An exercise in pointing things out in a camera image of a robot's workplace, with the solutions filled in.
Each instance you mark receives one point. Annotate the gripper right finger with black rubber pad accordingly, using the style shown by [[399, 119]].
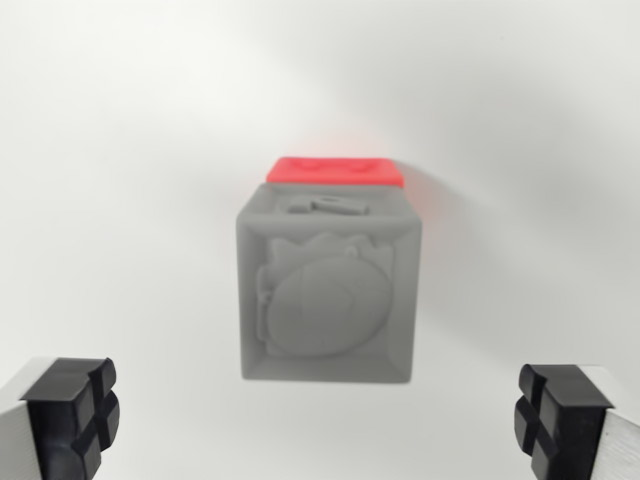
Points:
[[570, 425]]

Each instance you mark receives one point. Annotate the gripper left finger with black rubber pad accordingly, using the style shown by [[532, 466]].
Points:
[[55, 425]]

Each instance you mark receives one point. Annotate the grey embossed toy cube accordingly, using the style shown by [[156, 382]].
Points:
[[325, 300]]

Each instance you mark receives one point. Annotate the red embossed toy cube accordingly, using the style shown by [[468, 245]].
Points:
[[330, 171]]

